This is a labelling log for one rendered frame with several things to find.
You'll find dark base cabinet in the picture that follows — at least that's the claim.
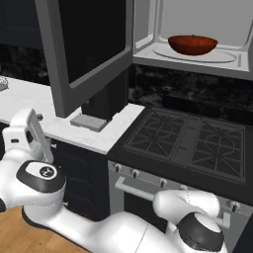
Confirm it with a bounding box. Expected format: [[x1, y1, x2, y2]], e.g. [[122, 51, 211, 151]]
[[48, 137, 112, 222]]

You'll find black gas hob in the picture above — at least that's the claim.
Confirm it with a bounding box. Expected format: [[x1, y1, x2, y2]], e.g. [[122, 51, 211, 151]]
[[106, 105, 253, 208]]

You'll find dark wall cupboard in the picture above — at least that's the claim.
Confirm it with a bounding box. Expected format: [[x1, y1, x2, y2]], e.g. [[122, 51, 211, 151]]
[[0, 0, 44, 51]]

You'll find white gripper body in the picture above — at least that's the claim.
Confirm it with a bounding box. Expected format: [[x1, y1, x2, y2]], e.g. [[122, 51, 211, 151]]
[[10, 108, 55, 164]]

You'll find silver oven door handle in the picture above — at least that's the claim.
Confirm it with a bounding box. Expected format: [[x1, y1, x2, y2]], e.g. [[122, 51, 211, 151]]
[[114, 176, 231, 229]]

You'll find grey black microwave door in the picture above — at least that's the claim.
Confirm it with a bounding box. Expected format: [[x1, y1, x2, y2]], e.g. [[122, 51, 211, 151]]
[[34, 0, 135, 120]]

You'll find grey microwave oven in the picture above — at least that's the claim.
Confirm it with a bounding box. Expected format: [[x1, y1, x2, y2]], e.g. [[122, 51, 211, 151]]
[[131, 0, 253, 82]]

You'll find black coffee machine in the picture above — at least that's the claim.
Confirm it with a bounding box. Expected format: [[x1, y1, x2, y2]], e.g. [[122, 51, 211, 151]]
[[69, 68, 129, 133]]

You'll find white microwave turntable plate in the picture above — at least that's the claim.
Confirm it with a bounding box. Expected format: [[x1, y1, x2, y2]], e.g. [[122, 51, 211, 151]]
[[151, 42, 238, 64]]

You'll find red bowl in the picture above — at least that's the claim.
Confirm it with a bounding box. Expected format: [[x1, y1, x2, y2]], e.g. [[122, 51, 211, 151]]
[[167, 34, 219, 56]]

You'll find grey oven door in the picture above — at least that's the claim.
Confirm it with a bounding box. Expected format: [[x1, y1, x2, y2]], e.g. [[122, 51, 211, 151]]
[[108, 171, 253, 253]]

